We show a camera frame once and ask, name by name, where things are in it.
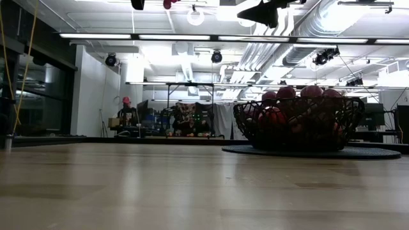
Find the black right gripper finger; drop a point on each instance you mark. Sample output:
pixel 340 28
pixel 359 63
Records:
pixel 265 14

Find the red grape bunch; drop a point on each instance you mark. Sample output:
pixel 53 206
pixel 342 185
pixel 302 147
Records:
pixel 167 4

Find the black ceiling spotlight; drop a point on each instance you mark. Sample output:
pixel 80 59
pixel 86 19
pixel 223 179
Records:
pixel 111 60
pixel 216 57

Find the black computer monitor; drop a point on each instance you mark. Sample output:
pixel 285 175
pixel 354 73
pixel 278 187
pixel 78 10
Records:
pixel 403 123
pixel 374 114
pixel 142 110

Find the person standing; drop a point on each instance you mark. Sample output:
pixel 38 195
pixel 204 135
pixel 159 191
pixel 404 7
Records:
pixel 127 115

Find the white curtain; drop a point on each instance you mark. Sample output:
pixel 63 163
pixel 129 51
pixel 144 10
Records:
pixel 223 118

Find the patterned cloth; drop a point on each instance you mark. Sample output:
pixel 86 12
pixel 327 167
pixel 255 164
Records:
pixel 185 110

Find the cardboard box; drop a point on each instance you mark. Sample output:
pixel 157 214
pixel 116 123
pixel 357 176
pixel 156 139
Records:
pixel 113 122

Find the dark blue round mat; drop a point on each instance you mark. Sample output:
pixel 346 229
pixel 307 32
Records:
pixel 367 154

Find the black ceiling light rail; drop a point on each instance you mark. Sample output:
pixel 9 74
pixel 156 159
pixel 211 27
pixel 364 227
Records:
pixel 135 36

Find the black ceiling camera cluster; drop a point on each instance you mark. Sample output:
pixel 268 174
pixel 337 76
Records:
pixel 326 56

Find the black background table frame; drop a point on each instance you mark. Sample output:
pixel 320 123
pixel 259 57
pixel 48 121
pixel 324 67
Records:
pixel 190 84

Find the black aluminium table frame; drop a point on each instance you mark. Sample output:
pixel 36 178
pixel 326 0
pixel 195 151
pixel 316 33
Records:
pixel 191 140

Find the grey metal post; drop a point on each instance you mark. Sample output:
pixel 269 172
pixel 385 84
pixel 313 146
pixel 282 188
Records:
pixel 8 142

